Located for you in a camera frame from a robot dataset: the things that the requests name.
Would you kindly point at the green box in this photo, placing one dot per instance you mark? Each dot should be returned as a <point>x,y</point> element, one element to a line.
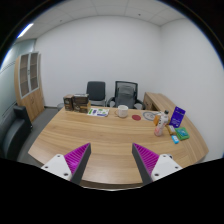
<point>182,134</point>

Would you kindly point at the wooden side desk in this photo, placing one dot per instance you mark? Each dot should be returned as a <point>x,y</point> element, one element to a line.
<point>158,102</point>

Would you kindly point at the black leather armchair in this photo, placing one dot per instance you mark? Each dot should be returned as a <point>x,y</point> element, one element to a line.
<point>14,130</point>

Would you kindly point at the wooden glass-door cabinet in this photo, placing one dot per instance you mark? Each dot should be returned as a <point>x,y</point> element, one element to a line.
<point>27,84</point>

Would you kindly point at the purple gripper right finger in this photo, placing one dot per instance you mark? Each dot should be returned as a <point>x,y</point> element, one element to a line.
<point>152,166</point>

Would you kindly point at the clear plastic water bottle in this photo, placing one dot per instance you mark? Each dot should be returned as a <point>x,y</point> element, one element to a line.
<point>163,121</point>

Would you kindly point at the orange packet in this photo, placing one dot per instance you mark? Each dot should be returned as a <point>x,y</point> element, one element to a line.
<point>171,130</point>

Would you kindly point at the round patterned plate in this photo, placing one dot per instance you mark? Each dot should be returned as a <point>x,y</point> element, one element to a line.
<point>149,116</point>

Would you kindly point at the grey mesh office chair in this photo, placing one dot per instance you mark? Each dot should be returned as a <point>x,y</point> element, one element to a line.
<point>126,93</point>

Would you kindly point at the small brown box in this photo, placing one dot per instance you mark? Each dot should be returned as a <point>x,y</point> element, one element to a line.
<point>68,102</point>

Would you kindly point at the red round coaster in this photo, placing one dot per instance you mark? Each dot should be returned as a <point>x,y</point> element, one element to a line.
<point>136,117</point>

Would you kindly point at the purple standing card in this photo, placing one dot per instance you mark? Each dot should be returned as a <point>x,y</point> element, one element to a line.
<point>177,117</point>

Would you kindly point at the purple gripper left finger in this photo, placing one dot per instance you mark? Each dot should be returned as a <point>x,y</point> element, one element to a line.
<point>70,166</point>

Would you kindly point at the ceiling light strip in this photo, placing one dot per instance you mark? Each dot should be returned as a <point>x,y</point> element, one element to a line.
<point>25,30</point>

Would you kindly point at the white ceramic mug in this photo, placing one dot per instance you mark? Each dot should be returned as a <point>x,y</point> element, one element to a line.
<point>122,111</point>

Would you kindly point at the dark office chair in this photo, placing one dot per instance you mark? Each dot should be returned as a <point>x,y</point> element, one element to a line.
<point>97,92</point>

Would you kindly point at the white printed leaflet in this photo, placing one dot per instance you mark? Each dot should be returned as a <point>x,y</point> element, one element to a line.
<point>98,112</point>

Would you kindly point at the large dark brown box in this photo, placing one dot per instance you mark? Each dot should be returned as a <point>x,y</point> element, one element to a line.
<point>81,103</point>

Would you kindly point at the small blue packet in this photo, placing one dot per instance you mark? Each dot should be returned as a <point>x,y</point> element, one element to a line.
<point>175,139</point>

